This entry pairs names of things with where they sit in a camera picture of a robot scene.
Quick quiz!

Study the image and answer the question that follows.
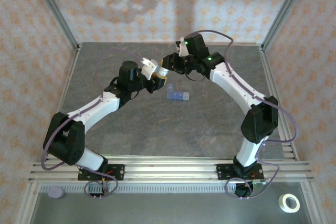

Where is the white pill bottle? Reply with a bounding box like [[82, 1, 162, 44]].
[[156, 66, 172, 78]]

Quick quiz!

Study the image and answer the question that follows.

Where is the blue clear pill organizer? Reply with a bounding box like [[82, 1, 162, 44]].
[[166, 83, 191, 102]]

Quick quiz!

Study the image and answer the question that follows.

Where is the purple round lid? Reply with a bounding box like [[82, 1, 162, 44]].
[[47, 186, 64, 199]]

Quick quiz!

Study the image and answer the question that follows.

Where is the white tape roll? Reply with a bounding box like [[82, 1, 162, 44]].
[[278, 194, 301, 213]]

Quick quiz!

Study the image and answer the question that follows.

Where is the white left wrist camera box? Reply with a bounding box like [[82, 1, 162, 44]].
[[140, 57, 161, 81]]

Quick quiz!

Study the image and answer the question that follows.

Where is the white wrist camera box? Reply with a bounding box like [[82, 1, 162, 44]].
[[175, 37, 190, 57], [140, 57, 161, 81]]

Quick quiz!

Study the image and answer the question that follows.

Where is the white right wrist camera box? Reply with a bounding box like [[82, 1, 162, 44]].
[[175, 37, 190, 57]]

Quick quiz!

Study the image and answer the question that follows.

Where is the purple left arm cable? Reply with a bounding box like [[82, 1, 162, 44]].
[[41, 48, 144, 199]]

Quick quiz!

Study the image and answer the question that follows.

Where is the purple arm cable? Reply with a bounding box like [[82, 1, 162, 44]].
[[41, 48, 144, 199], [183, 29, 299, 199]]

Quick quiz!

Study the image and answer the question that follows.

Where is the aluminium table side rail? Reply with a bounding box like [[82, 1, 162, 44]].
[[258, 45, 300, 162], [52, 47, 81, 156]]

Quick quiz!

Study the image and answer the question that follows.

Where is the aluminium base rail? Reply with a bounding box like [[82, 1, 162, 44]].
[[28, 155, 314, 183]]

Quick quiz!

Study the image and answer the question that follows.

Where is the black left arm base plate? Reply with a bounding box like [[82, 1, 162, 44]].
[[78, 164, 125, 182]]

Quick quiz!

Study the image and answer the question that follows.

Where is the aluminium corner post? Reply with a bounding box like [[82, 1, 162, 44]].
[[261, 0, 312, 51], [28, 0, 81, 51]]

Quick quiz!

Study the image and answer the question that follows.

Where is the grey slotted cable duct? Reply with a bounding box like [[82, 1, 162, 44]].
[[39, 184, 237, 194]]

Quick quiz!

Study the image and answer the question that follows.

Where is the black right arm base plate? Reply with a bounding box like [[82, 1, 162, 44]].
[[216, 163, 265, 183]]

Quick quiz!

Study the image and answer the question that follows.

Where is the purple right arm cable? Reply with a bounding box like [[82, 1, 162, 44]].
[[183, 29, 299, 199]]

